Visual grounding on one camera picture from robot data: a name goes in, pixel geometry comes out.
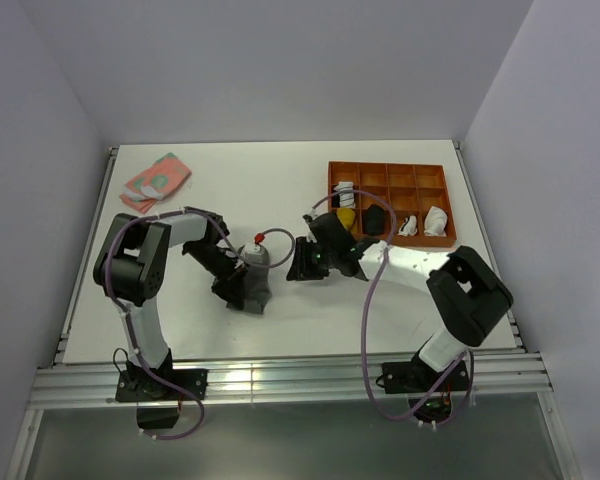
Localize yellow rolled sock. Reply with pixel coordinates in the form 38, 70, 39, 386
336, 208, 357, 233

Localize grey sock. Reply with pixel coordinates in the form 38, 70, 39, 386
239, 243, 272, 315

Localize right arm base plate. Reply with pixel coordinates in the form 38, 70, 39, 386
376, 361, 469, 394

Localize pink green patterned socks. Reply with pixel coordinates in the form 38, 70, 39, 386
119, 153, 191, 214

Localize white black rolled sock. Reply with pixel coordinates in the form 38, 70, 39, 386
398, 215, 418, 237

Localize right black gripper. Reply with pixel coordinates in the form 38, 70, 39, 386
285, 236, 337, 281

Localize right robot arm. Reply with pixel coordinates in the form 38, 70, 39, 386
286, 213, 514, 390

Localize aluminium frame rail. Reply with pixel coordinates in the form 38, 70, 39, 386
27, 351, 552, 410

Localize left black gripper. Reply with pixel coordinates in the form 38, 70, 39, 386
185, 241, 251, 310

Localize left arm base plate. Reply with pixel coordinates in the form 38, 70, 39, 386
115, 365, 208, 403

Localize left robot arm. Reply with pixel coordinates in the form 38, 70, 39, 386
93, 207, 248, 399

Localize white black striped sock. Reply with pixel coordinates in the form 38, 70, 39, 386
332, 181, 356, 209

